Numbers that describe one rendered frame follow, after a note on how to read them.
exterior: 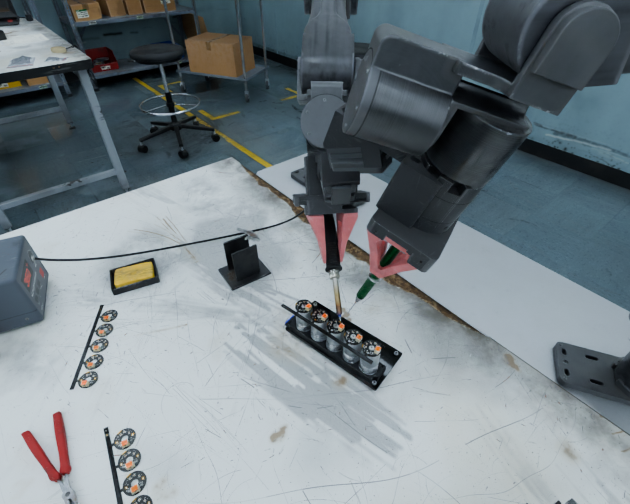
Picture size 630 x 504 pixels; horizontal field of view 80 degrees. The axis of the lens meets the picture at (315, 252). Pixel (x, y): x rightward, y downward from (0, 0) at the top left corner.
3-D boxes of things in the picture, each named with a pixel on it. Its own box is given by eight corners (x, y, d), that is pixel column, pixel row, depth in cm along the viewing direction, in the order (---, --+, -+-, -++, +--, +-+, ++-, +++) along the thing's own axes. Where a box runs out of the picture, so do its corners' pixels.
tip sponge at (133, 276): (155, 262, 69) (153, 256, 68) (160, 282, 65) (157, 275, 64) (111, 275, 67) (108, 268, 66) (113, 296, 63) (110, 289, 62)
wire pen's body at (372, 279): (363, 303, 45) (406, 247, 37) (352, 295, 45) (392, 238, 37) (368, 295, 46) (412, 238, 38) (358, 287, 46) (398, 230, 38)
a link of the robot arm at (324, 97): (367, 149, 42) (373, 30, 39) (290, 147, 42) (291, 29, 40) (359, 153, 53) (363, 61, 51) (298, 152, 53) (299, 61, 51)
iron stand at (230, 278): (260, 293, 68) (284, 248, 65) (219, 290, 62) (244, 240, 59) (245, 273, 72) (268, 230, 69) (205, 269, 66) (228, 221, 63)
